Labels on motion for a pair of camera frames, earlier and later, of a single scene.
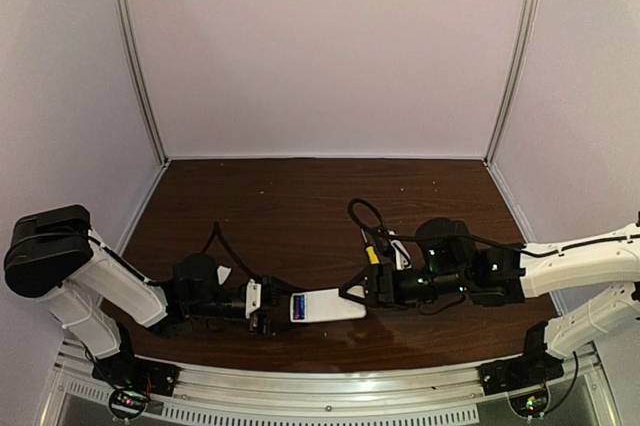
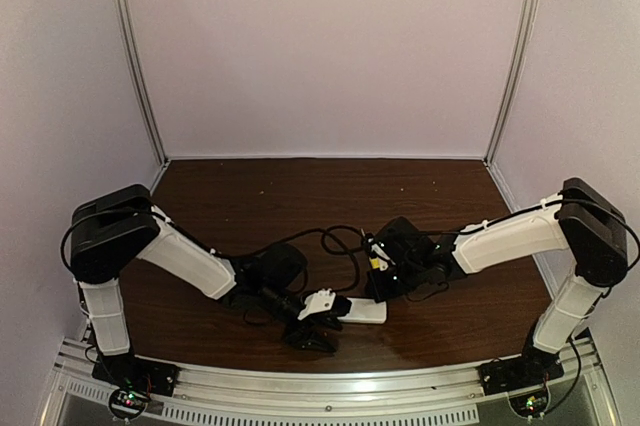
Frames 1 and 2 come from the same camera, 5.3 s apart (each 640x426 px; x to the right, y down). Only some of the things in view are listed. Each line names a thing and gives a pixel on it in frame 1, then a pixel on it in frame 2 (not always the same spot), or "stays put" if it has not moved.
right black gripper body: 380,287 stays put
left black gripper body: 267,306 → 304,331
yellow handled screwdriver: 371,252 stays put
